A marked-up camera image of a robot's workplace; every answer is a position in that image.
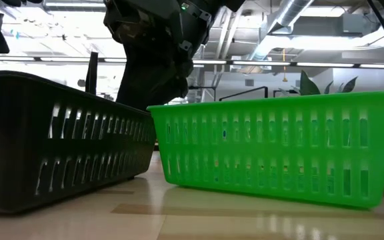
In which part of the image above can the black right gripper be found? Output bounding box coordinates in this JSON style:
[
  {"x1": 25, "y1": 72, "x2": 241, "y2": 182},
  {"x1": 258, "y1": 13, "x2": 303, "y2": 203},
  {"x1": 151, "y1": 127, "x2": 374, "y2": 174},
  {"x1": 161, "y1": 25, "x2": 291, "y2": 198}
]
[{"x1": 103, "y1": 0, "x2": 226, "y2": 111}]

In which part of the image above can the black plastic slotted basket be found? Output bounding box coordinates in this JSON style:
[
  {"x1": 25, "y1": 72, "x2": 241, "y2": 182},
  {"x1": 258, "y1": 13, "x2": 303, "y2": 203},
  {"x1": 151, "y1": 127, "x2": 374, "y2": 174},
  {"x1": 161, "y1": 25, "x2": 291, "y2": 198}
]
[{"x1": 0, "y1": 70, "x2": 157, "y2": 214}]

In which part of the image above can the green plastic slotted basket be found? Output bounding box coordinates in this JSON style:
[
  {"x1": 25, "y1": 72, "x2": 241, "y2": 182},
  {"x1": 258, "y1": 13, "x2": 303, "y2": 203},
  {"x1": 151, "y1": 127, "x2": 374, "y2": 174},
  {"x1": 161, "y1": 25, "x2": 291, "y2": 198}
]
[{"x1": 147, "y1": 89, "x2": 384, "y2": 210}]

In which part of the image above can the green plant in white pot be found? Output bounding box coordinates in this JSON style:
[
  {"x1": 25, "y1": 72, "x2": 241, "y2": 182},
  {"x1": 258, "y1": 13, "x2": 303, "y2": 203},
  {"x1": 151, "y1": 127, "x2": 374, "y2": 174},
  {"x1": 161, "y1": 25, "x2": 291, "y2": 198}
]
[{"x1": 277, "y1": 69, "x2": 359, "y2": 97}]

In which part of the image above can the black background metal frame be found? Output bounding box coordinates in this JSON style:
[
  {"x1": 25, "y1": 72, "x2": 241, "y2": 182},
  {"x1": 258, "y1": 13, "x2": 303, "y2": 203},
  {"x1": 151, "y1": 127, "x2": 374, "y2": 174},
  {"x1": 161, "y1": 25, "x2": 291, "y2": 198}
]
[{"x1": 188, "y1": 85, "x2": 217, "y2": 103}]

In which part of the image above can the yellow hanging ceiling cord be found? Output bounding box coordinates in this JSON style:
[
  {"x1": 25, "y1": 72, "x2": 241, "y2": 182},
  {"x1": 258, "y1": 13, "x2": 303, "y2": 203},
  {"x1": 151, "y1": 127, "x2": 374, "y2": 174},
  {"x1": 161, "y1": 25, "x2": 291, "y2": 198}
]
[{"x1": 281, "y1": 48, "x2": 289, "y2": 83}]

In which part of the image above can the silver round ventilation duct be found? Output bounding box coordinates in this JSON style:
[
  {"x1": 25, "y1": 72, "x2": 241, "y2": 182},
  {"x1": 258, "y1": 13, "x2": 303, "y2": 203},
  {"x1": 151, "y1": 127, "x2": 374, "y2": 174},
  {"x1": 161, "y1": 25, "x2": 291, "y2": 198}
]
[{"x1": 245, "y1": 0, "x2": 315, "y2": 63}]

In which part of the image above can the grey rectangular air duct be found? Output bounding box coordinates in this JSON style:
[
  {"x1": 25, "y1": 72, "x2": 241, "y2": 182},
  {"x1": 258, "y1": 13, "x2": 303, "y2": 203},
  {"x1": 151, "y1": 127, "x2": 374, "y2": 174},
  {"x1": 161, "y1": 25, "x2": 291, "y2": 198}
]
[{"x1": 291, "y1": 13, "x2": 384, "y2": 37}]

